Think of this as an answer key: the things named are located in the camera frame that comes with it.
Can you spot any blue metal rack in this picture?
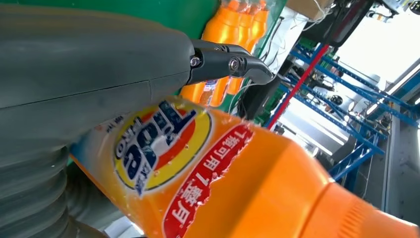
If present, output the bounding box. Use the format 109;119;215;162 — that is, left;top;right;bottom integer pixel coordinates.
265;43;420;193

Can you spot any brown cardboard box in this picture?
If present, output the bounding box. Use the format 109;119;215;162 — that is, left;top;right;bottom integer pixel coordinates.
285;0;333;21

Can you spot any red metal pole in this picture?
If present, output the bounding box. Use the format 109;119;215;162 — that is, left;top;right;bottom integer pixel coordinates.
265;43;330;129

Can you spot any orange detergent bottle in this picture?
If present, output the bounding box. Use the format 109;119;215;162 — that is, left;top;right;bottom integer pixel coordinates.
179;0;244;108
248;0;270;55
227;1;256;96
70;97;420;238

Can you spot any white table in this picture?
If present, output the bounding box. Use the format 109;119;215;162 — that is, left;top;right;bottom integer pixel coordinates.
261;6;311;76

